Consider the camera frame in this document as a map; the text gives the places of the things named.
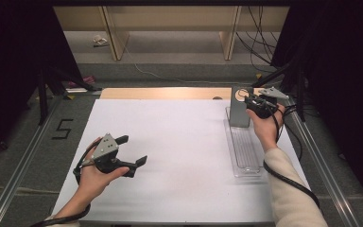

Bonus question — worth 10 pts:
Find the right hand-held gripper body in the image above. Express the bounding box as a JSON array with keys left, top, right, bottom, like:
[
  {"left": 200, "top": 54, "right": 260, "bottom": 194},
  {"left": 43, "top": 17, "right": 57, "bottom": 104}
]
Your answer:
[{"left": 248, "top": 86, "right": 290, "bottom": 120}]

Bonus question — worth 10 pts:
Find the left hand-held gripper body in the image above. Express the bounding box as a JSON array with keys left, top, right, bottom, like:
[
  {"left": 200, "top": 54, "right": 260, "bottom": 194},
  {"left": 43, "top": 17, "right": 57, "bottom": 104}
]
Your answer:
[{"left": 91, "top": 132, "right": 128, "bottom": 175}]

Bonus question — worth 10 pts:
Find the grey phone case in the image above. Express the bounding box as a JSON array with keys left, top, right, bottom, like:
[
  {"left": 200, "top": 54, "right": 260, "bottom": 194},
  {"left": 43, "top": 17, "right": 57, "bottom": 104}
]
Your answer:
[{"left": 229, "top": 86, "right": 256, "bottom": 129}]

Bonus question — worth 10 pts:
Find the clear plastic tray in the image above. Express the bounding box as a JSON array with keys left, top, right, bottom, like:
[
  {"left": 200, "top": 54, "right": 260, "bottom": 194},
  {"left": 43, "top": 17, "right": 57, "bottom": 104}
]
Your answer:
[{"left": 223, "top": 106, "right": 265, "bottom": 179}]

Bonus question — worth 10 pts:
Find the person's right hand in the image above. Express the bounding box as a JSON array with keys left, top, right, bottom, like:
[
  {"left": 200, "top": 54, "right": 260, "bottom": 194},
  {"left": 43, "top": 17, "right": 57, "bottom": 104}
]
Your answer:
[{"left": 246, "top": 104, "right": 286, "bottom": 154}]

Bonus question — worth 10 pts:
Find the person's left hand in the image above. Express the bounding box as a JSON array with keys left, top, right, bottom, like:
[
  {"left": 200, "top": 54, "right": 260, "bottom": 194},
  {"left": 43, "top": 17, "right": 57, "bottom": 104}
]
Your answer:
[{"left": 75, "top": 136, "right": 130, "bottom": 206}]

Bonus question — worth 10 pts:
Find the white table mat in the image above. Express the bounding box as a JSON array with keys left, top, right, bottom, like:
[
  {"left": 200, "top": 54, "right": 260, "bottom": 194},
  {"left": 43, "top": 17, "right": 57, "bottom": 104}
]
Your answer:
[{"left": 49, "top": 98, "right": 325, "bottom": 223}]

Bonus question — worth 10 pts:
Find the black metal stand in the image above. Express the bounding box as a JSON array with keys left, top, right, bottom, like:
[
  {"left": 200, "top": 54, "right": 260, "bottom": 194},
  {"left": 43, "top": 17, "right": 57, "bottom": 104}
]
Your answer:
[
  {"left": 251, "top": 61, "right": 307, "bottom": 123},
  {"left": 37, "top": 66, "right": 104, "bottom": 127}
]

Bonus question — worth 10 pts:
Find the pink item on floor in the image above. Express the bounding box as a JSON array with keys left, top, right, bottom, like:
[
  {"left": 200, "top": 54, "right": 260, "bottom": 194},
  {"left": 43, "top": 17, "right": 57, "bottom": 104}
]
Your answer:
[{"left": 68, "top": 75, "right": 95, "bottom": 89}]

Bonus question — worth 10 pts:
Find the black curtain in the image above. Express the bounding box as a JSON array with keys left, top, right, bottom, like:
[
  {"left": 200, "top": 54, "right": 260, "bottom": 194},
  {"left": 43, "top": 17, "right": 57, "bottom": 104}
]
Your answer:
[
  {"left": 269, "top": 0, "right": 363, "bottom": 217},
  {"left": 0, "top": 0, "right": 84, "bottom": 166}
]

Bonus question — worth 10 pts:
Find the crumpled white paper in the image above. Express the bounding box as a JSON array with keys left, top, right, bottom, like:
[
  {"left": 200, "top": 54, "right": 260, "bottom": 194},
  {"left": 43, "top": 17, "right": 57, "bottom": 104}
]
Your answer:
[{"left": 92, "top": 34, "right": 110, "bottom": 48}]

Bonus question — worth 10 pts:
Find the beige wooden shelf unit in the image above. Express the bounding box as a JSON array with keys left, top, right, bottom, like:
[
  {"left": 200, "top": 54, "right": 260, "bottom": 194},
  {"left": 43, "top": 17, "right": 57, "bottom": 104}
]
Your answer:
[{"left": 52, "top": 5, "right": 290, "bottom": 61}]

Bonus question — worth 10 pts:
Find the bundle of black cables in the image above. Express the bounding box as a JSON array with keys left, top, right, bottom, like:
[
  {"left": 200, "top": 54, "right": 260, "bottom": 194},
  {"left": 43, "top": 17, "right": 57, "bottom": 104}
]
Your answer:
[{"left": 234, "top": 5, "right": 282, "bottom": 74}]

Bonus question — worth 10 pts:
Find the left hand-held gripper cable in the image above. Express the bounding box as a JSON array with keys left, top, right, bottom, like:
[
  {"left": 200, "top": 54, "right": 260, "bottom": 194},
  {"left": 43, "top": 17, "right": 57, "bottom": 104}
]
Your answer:
[{"left": 29, "top": 141, "right": 102, "bottom": 227}]

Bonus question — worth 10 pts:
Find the hand-held gripper cable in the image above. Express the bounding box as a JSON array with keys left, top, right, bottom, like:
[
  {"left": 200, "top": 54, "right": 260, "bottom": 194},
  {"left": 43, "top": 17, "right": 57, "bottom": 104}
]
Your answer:
[
  {"left": 29, "top": 141, "right": 102, "bottom": 227},
  {"left": 262, "top": 103, "right": 322, "bottom": 210}
]

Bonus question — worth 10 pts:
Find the right hand-held gripper cable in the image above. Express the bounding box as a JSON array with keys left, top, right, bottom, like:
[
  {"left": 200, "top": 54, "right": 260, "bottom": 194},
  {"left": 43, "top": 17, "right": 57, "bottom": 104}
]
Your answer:
[{"left": 262, "top": 103, "right": 322, "bottom": 210}]

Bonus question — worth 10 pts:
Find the aluminium floor rail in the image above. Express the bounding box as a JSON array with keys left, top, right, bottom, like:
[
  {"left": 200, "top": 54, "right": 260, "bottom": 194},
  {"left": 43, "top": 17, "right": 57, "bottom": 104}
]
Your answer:
[
  {"left": 0, "top": 94, "right": 64, "bottom": 227},
  {"left": 283, "top": 94, "right": 362, "bottom": 227}
]

